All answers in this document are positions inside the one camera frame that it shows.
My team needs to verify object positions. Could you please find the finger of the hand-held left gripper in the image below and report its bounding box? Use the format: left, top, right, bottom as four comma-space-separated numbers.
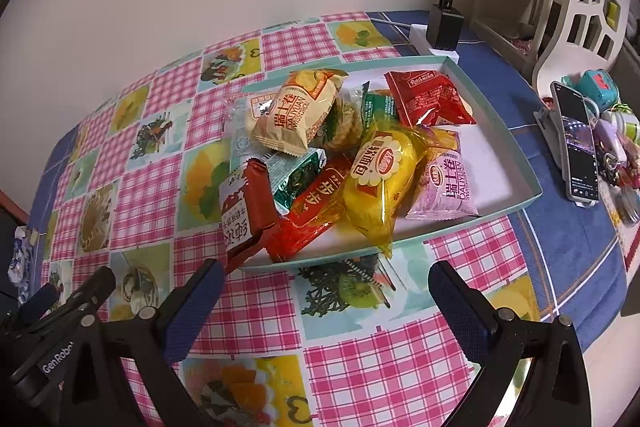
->
15, 283, 58, 323
60, 266, 117, 323

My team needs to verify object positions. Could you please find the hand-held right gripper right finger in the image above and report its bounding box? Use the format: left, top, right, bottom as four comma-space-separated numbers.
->
427, 260, 593, 427

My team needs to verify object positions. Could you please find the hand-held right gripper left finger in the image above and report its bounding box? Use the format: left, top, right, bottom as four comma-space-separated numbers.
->
59, 258, 241, 427

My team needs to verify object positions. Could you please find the white black-print snack packet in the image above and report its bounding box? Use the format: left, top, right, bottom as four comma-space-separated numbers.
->
218, 158, 281, 265

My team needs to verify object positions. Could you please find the pink snack packet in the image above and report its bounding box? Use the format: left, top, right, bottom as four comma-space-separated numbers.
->
405, 146, 479, 220

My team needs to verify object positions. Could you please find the orange-red snack packet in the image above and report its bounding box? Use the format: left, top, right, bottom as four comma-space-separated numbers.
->
265, 155, 353, 263

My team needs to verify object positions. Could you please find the yellow translucent snack packet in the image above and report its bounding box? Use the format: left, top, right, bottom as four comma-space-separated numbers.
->
342, 126, 460, 260

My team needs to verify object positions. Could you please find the white tray with teal rim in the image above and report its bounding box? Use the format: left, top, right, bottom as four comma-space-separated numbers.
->
227, 55, 543, 275

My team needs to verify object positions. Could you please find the green and white snack packet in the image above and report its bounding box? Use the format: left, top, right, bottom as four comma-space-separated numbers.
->
262, 148, 327, 218

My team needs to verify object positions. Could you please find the pale translucent snack packet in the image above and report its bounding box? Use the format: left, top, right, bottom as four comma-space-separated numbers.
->
222, 94, 278, 168

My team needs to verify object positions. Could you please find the red snack packet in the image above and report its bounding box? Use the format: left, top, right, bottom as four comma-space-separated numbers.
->
383, 69, 477, 128

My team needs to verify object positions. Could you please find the dark green snack packet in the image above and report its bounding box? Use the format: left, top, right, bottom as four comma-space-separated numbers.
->
361, 89, 401, 128

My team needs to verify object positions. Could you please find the cream orange snack packet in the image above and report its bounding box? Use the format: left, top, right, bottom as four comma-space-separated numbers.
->
251, 69, 349, 156

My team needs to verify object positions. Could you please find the clear cookie packet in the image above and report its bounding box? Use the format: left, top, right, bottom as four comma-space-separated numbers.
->
312, 88, 366, 152

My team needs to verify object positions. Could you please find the crumpled white blue wrapper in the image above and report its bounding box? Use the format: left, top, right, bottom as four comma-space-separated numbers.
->
7, 227, 41, 300

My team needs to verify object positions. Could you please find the brown wooden board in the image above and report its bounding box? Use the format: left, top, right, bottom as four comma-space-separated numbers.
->
0, 189, 31, 228

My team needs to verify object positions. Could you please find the clear glass jar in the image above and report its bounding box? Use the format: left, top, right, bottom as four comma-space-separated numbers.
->
612, 187, 640, 228

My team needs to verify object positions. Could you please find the black smartphone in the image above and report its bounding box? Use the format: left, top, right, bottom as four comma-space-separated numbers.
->
550, 81, 601, 204

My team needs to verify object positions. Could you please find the pale purple toy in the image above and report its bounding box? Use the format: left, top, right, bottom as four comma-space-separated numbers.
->
595, 119, 626, 168

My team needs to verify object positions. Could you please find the white jar with green band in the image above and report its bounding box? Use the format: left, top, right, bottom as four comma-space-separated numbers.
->
602, 107, 640, 142

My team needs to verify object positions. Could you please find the teal toy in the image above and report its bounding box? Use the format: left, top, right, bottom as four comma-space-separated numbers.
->
562, 69, 622, 110

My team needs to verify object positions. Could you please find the white lattice chair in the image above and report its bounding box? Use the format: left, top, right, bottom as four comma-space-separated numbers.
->
532, 0, 633, 98

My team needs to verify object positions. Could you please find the pink item on rack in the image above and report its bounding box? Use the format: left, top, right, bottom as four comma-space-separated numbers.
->
510, 34, 539, 56

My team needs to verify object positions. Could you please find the black charger on power strip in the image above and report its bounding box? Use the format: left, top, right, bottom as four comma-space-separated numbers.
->
410, 23, 460, 60

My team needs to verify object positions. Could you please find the white power strip cable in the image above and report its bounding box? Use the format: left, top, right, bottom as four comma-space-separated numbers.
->
370, 16, 413, 30

